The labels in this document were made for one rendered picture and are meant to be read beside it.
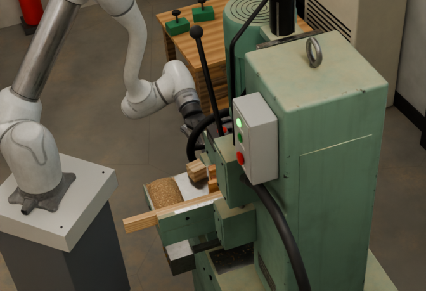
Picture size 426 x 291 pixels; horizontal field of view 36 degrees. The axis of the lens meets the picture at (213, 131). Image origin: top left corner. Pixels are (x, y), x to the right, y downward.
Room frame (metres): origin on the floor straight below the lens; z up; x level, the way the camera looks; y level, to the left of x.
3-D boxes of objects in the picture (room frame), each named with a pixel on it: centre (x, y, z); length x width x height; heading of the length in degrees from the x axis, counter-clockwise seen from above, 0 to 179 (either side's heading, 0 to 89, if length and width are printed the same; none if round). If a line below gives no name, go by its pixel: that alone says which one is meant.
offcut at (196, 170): (1.45, 0.06, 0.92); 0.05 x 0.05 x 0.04; 29
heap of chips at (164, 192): (1.37, 0.16, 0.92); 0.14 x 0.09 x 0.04; 16
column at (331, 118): (1.08, -0.22, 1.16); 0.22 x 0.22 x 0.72; 16
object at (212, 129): (1.54, -0.05, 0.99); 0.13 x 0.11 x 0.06; 106
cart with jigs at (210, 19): (2.94, -0.15, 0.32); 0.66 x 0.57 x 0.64; 109
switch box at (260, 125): (1.02, -0.09, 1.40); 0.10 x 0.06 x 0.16; 16
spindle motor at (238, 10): (1.36, -0.14, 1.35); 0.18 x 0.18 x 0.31
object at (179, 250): (1.43, 0.15, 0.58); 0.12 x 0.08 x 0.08; 16
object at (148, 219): (1.32, 0.01, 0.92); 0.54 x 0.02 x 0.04; 106
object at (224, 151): (1.12, -0.05, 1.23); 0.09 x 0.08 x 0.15; 16
